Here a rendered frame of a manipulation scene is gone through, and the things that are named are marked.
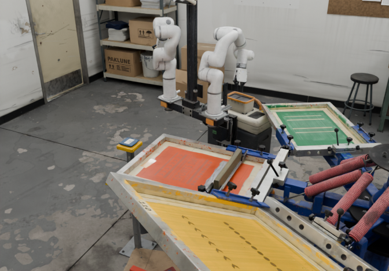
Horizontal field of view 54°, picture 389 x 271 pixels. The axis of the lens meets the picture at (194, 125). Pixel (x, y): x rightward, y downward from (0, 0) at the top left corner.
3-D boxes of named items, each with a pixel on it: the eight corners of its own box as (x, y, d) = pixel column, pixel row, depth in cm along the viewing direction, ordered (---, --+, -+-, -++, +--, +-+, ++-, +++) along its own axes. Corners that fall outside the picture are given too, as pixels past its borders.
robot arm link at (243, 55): (243, 50, 291) (256, 51, 287) (242, 64, 292) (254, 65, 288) (236, 48, 278) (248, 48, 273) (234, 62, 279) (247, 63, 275)
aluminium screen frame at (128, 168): (114, 180, 225) (113, 174, 223) (163, 138, 272) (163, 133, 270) (242, 218, 194) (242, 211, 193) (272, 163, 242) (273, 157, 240)
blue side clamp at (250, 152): (225, 157, 251) (225, 147, 248) (227, 153, 255) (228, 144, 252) (270, 167, 239) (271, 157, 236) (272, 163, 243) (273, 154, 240)
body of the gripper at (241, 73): (240, 65, 275) (239, 81, 276) (249, 67, 282) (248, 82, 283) (232, 65, 280) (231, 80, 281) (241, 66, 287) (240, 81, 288)
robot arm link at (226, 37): (232, 26, 244) (207, 23, 253) (219, 84, 247) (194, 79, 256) (241, 32, 256) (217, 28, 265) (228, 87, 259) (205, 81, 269)
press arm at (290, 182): (272, 187, 211) (273, 180, 209) (275, 182, 216) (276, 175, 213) (304, 196, 204) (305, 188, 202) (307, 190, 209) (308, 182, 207)
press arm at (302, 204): (167, 179, 242) (167, 171, 239) (172, 174, 247) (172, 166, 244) (382, 238, 194) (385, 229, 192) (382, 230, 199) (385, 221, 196)
